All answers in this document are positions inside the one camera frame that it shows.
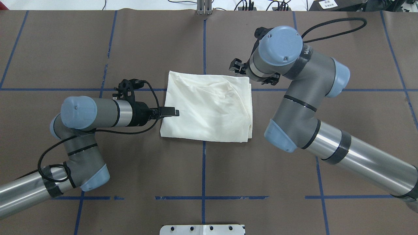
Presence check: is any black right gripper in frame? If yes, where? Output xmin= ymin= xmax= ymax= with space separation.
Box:
xmin=229 ymin=58 xmax=281 ymax=86

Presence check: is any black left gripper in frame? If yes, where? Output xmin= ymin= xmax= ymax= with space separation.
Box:
xmin=132 ymin=102 xmax=180 ymax=127

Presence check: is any cream long-sleeve cat shirt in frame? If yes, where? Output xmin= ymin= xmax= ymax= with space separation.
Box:
xmin=160 ymin=71 xmax=253 ymax=143

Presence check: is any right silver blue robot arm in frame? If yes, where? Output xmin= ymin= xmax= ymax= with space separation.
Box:
xmin=230 ymin=25 xmax=417 ymax=211

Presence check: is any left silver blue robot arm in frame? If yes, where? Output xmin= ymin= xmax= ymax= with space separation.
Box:
xmin=0 ymin=96 xmax=180 ymax=219

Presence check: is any black box with label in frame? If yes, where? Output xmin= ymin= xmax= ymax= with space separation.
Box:
xmin=308 ymin=0 xmax=367 ymax=12

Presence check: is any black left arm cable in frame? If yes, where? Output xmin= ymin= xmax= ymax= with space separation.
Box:
xmin=38 ymin=80 xmax=162 ymax=183

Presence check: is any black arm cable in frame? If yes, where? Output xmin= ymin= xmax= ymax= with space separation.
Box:
xmin=300 ymin=17 xmax=368 ymax=44
xmin=38 ymin=80 xmax=162 ymax=183

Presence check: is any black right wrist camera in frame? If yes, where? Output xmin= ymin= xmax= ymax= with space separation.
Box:
xmin=254 ymin=27 xmax=272 ymax=42

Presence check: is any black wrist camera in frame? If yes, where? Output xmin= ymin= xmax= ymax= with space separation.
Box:
xmin=112 ymin=79 xmax=146 ymax=102
xmin=254 ymin=27 xmax=272 ymax=42

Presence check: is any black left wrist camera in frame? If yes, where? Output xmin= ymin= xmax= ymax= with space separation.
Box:
xmin=112 ymin=79 xmax=146 ymax=102

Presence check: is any grey aluminium frame post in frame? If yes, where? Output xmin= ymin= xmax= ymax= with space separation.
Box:
xmin=196 ymin=0 xmax=213 ymax=15

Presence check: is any black cable bundle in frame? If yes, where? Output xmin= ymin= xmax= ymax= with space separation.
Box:
xmin=234 ymin=0 xmax=292 ymax=11

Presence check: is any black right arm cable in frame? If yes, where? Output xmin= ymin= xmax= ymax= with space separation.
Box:
xmin=300 ymin=17 xmax=368 ymax=44

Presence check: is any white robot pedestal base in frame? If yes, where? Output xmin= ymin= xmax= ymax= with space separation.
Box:
xmin=159 ymin=224 xmax=246 ymax=235

